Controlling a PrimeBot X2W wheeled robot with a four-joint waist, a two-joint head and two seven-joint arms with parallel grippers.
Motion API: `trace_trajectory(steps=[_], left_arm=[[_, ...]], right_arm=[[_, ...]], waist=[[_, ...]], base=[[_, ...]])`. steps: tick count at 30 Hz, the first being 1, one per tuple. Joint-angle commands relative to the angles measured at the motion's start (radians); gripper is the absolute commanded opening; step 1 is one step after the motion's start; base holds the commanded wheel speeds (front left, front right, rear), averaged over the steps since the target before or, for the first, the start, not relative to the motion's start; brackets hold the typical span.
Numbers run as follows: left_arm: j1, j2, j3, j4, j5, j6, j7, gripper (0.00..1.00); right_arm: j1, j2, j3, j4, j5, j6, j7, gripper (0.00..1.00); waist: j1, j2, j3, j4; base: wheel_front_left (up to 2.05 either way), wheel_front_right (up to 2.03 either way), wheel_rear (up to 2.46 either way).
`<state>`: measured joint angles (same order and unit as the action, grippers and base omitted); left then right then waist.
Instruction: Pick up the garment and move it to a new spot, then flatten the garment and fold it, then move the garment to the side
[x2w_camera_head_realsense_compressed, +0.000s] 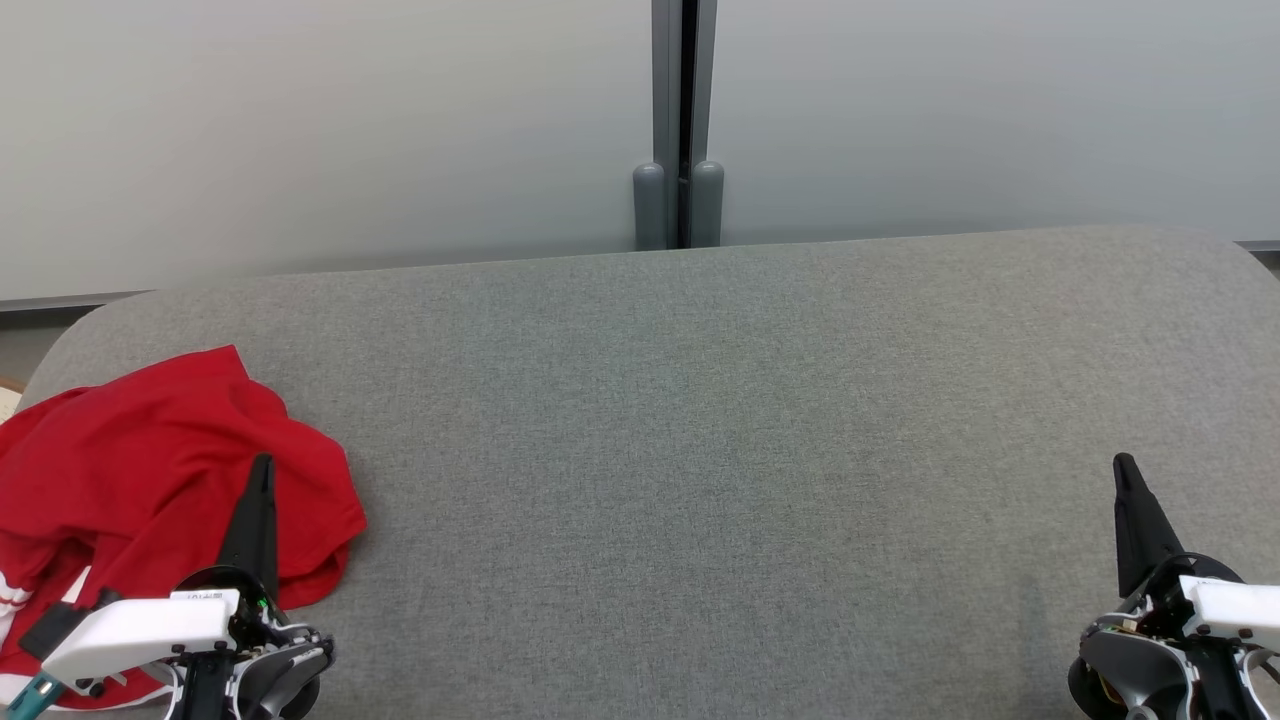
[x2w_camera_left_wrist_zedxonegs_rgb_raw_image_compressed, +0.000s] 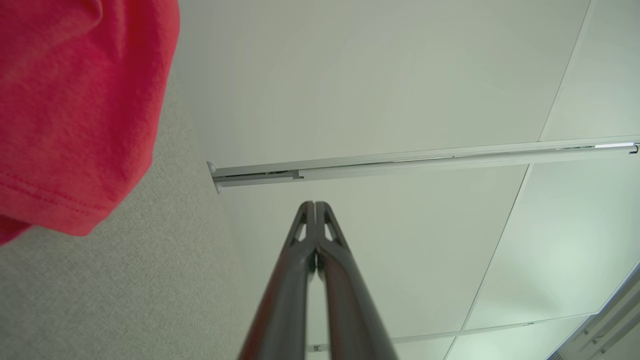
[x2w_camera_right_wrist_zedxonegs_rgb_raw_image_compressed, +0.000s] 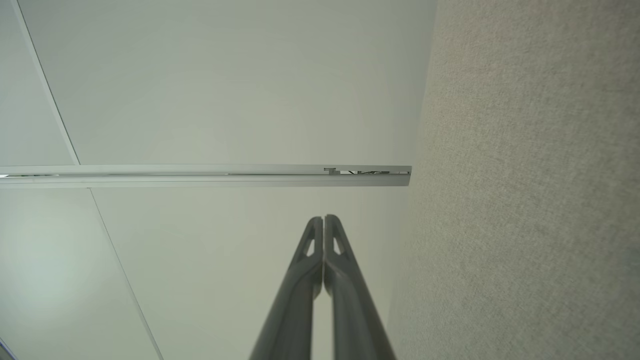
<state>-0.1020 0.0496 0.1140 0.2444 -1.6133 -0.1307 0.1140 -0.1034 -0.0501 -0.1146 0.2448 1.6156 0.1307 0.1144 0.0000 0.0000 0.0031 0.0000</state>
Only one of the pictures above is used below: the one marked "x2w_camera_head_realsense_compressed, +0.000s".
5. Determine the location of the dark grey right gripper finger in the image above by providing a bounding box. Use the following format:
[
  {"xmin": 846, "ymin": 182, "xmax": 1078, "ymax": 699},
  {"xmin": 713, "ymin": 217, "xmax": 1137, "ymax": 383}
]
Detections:
[{"xmin": 1113, "ymin": 453, "xmax": 1188, "ymax": 599}]

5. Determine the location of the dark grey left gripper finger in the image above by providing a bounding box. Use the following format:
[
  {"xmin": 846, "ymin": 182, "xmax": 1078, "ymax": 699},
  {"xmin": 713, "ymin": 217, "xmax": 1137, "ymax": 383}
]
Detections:
[{"xmin": 215, "ymin": 453, "xmax": 280, "ymax": 601}]

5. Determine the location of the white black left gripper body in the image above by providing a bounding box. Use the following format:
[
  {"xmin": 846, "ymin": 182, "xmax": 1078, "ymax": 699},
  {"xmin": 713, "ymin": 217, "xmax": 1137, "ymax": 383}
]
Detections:
[{"xmin": 40, "ymin": 565, "xmax": 273, "ymax": 693}]

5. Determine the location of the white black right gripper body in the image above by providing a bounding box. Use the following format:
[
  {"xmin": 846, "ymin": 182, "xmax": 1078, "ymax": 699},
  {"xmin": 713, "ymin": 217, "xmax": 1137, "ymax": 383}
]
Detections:
[{"xmin": 1135, "ymin": 553, "xmax": 1280, "ymax": 653}]

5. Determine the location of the red shirt white striped trim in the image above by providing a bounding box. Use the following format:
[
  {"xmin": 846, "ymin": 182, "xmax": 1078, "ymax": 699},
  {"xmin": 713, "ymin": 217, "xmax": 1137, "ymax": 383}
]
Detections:
[{"xmin": 0, "ymin": 345, "xmax": 368, "ymax": 611}]

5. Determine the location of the grey fabric sofa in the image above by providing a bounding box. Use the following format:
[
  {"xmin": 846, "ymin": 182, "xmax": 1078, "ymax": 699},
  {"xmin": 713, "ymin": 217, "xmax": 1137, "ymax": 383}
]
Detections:
[{"xmin": 18, "ymin": 225, "xmax": 1280, "ymax": 720}]

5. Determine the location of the black cable with teal plug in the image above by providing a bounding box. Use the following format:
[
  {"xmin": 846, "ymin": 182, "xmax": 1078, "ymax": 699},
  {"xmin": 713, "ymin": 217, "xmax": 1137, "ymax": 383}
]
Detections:
[{"xmin": 0, "ymin": 672, "xmax": 63, "ymax": 720}]

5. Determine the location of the grey partition post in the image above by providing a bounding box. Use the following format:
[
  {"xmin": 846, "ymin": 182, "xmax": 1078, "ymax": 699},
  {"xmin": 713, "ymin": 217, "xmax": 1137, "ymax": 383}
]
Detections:
[{"xmin": 651, "ymin": 0, "xmax": 719, "ymax": 251}]

